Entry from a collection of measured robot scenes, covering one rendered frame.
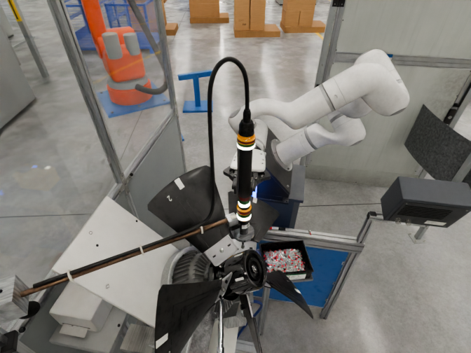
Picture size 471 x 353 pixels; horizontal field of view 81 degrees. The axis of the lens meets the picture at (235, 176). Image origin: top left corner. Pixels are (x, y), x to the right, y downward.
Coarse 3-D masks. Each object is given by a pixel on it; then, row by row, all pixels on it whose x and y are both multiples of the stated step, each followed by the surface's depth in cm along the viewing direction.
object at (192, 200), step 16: (192, 176) 83; (208, 176) 85; (160, 192) 78; (176, 192) 80; (192, 192) 82; (208, 192) 84; (160, 208) 78; (176, 208) 80; (192, 208) 81; (208, 208) 83; (176, 224) 80; (192, 224) 82; (208, 224) 83; (224, 224) 85; (192, 240) 82; (208, 240) 83
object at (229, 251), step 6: (222, 240) 85; (228, 240) 85; (216, 246) 84; (222, 246) 85; (234, 246) 86; (210, 252) 84; (216, 252) 85; (228, 252) 85; (234, 252) 86; (210, 258) 84; (216, 258) 85; (222, 258) 85; (216, 264) 85
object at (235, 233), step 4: (228, 216) 81; (236, 216) 81; (228, 220) 80; (232, 220) 80; (236, 220) 80; (228, 224) 80; (232, 224) 81; (236, 224) 82; (232, 228) 81; (236, 228) 82; (252, 228) 89; (232, 232) 86; (236, 232) 84; (248, 232) 87; (252, 232) 87; (236, 236) 85; (240, 236) 86; (244, 236) 86; (248, 236) 86; (252, 236) 86; (240, 240) 86; (244, 240) 85; (248, 240) 86
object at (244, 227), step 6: (246, 114) 60; (246, 120) 61; (240, 126) 62; (246, 126) 61; (252, 126) 62; (240, 132) 63; (246, 132) 62; (252, 132) 63; (240, 222) 83; (246, 222) 83; (240, 228) 85; (246, 228) 85; (240, 234) 87; (246, 234) 87
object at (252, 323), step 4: (248, 320) 84; (252, 320) 78; (248, 324) 85; (252, 324) 80; (256, 324) 78; (252, 328) 81; (256, 328) 76; (252, 332) 82; (256, 332) 75; (252, 336) 83; (256, 336) 76; (256, 340) 78; (256, 344) 80; (260, 344) 76; (256, 348) 82; (260, 348) 73; (260, 352) 72
